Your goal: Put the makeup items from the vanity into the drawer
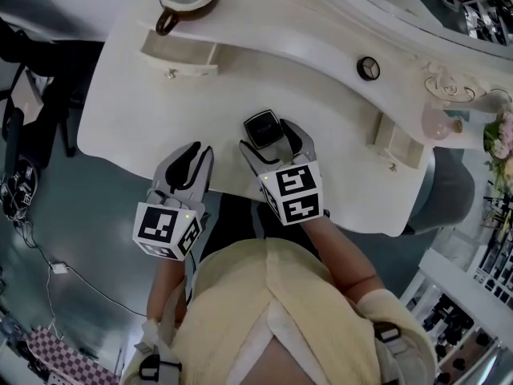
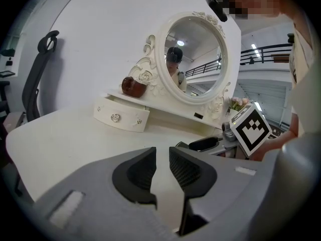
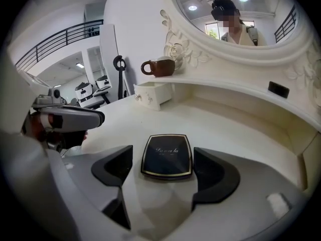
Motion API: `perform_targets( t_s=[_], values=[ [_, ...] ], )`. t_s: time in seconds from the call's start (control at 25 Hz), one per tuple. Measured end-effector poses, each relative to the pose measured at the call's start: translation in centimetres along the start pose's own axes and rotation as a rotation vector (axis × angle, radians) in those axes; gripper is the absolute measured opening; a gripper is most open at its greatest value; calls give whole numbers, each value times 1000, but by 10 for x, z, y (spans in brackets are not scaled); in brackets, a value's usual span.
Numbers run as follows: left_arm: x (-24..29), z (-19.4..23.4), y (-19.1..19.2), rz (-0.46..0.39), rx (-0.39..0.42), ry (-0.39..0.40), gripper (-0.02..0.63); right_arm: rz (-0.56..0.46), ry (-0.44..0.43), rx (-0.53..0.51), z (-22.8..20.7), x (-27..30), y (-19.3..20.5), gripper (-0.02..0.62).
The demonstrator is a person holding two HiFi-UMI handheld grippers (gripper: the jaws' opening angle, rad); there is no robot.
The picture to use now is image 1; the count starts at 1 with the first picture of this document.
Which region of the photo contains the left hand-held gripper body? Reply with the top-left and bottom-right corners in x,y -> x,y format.
131,188 -> 209,262

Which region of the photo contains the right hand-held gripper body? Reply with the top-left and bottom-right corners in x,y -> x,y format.
256,152 -> 325,227

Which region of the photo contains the black square compact case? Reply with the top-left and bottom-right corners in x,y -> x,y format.
243,110 -> 286,150

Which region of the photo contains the white dressing table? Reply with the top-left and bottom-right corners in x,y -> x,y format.
75,0 -> 513,238

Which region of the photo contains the round black three-section container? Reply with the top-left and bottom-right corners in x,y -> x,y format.
356,55 -> 381,82

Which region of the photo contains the small white drawer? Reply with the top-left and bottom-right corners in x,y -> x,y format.
135,29 -> 220,80
368,111 -> 426,172

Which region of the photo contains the pink round perfume bottle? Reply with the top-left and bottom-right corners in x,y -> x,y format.
420,107 -> 464,140

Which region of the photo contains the person's right forearm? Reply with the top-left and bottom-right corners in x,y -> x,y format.
298,214 -> 382,301

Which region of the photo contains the person's left forearm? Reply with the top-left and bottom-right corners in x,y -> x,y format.
146,254 -> 189,330

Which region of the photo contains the person's yellow top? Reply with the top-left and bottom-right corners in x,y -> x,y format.
119,237 -> 438,385

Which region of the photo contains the person's white undershirt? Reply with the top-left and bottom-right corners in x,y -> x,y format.
236,297 -> 309,385

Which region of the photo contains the black and white gear bundle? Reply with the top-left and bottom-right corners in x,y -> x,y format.
0,156 -> 41,220

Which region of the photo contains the black office chair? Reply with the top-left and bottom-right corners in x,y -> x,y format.
0,14 -> 107,176

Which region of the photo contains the teal upholstered chair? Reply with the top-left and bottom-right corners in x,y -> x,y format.
408,146 -> 476,232

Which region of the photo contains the white display shelf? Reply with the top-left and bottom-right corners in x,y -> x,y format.
400,226 -> 513,385

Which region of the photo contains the grey flat box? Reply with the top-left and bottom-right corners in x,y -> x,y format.
14,68 -> 45,114

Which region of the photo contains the pink checkered cloth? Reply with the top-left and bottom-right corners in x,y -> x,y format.
22,325 -> 121,385

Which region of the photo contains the pink flower bouquet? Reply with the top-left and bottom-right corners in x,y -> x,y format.
483,104 -> 513,184

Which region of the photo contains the oval white-framed mirror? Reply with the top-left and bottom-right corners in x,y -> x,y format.
332,0 -> 513,62

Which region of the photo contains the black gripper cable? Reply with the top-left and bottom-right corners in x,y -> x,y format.
182,250 -> 200,308

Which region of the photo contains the black floor cable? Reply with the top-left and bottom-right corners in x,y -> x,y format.
15,214 -> 147,318

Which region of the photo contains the grey harness strap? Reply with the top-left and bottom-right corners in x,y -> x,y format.
372,321 -> 410,356
134,318 -> 184,385

